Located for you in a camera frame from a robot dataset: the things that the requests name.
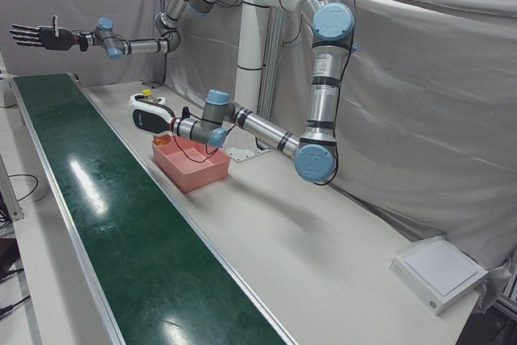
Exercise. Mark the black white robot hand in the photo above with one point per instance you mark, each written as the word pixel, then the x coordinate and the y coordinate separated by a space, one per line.
pixel 149 120
pixel 52 40

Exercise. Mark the yellow capped orange drink bottle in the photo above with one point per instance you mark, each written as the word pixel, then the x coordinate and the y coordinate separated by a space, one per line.
pixel 162 141

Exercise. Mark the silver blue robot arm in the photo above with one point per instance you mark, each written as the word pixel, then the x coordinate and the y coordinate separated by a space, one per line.
pixel 323 90
pixel 141 45

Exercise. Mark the pink plastic basket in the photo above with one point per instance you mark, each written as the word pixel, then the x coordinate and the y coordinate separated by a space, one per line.
pixel 190 171

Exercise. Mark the green conveyor belt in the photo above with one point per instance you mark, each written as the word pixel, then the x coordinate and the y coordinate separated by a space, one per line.
pixel 121 220

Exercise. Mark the grey fabric curtain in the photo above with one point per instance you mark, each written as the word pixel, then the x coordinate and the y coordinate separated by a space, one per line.
pixel 424 98

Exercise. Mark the white flat box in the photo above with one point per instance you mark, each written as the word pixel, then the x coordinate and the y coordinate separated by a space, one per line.
pixel 440 270

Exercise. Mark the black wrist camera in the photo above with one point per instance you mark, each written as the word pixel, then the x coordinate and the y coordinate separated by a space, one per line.
pixel 83 43
pixel 185 112

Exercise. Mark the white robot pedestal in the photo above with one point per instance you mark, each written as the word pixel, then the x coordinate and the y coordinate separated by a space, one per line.
pixel 250 38

